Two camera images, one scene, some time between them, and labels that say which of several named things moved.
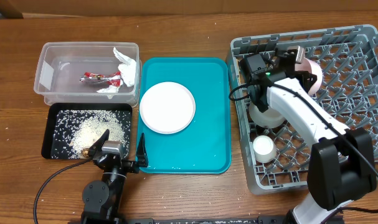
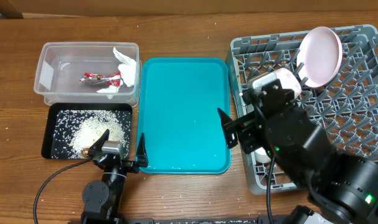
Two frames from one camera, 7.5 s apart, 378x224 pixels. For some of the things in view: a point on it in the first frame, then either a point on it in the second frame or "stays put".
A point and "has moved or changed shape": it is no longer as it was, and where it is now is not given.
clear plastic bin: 88,72 stays put
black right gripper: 286,66 -> 243,131
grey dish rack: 353,91 stays put
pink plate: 167,107 -> 319,56
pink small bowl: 311,66 has moved or changed shape
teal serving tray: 184,112 stays put
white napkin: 127,68 stays put
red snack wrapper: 113,79 stays put
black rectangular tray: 70,130 stays put
